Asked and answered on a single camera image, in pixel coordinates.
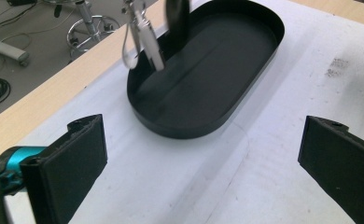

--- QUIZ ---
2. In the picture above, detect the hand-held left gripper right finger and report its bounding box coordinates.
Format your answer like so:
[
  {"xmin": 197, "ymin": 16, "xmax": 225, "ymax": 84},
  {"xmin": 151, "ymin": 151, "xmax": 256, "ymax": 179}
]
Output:
[{"xmin": 297, "ymin": 115, "xmax": 364, "ymax": 224}]

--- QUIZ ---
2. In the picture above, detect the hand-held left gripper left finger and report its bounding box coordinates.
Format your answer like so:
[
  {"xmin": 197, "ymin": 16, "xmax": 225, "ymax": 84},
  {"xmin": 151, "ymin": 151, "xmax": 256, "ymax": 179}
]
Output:
[{"xmin": 20, "ymin": 113, "xmax": 109, "ymax": 224}]

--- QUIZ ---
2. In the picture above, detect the silver key fob with strap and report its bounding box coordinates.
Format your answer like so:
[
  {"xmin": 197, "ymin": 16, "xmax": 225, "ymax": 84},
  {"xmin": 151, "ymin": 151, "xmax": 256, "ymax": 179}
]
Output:
[{"xmin": 121, "ymin": 0, "xmax": 166, "ymax": 73}]

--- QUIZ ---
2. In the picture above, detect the black key rack with tray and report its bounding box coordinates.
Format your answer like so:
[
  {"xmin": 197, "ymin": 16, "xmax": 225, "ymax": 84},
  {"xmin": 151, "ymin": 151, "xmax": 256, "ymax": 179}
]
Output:
[{"xmin": 126, "ymin": 0, "xmax": 287, "ymax": 140}]

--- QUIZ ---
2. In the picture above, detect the white table mat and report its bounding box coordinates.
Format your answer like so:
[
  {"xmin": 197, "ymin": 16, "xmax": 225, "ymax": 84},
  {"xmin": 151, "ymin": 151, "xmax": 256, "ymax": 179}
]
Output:
[{"xmin": 2, "ymin": 0, "xmax": 364, "ymax": 224}]

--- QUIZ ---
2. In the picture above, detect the grey desk leg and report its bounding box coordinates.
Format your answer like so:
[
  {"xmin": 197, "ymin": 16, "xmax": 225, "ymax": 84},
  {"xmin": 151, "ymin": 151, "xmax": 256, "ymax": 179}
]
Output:
[{"xmin": 0, "ymin": 34, "xmax": 31, "ymax": 68}]

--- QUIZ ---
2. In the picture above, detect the black round stool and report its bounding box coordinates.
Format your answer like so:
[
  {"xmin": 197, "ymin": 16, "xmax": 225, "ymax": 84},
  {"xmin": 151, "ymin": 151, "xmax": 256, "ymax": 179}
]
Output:
[{"xmin": 53, "ymin": 0, "xmax": 122, "ymax": 62}]

